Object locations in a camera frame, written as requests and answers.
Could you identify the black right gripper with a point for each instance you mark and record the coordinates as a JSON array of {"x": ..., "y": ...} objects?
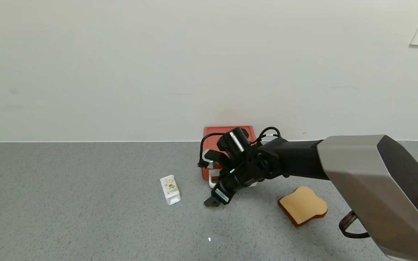
[{"x": 221, "y": 196}]

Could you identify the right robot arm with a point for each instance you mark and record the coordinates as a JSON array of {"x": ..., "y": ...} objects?
[{"x": 303, "y": 159}]

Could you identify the red drawer cabinet case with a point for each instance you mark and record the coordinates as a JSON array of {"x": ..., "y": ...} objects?
[{"x": 216, "y": 129}]

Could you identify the small white milk carton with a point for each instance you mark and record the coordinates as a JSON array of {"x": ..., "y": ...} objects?
[{"x": 171, "y": 190}]

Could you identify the toast bread slice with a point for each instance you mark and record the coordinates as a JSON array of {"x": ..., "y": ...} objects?
[{"x": 303, "y": 204}]

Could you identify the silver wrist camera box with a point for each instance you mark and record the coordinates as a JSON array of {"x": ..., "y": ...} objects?
[{"x": 206, "y": 156}]

